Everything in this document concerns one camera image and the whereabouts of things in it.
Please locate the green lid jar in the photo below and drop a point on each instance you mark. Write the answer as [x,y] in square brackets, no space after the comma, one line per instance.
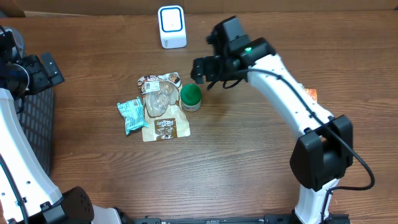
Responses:
[191,97]

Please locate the white barcode scanner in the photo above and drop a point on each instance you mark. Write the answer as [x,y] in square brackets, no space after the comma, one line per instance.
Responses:
[172,27]

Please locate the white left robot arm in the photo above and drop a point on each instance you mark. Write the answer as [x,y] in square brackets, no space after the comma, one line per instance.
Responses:
[27,193]

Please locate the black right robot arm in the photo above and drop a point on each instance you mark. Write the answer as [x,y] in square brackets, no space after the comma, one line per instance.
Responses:
[321,154]

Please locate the grey plastic basket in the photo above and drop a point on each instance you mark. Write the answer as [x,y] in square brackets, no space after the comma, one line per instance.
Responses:
[37,117]

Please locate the clear snack bag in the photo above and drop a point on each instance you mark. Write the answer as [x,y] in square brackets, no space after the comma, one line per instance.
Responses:
[163,107]

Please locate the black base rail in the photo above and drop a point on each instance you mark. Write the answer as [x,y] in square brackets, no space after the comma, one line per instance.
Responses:
[217,220]

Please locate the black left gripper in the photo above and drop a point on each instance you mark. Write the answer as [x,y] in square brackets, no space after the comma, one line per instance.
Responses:
[44,80]

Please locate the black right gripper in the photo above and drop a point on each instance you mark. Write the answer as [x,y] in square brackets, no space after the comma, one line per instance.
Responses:
[210,64]

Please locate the orange Kleenex tissue pack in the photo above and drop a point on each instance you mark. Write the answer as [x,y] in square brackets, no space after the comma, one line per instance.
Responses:
[312,93]

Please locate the teal snack packet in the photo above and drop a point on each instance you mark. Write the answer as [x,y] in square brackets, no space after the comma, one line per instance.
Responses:
[133,113]

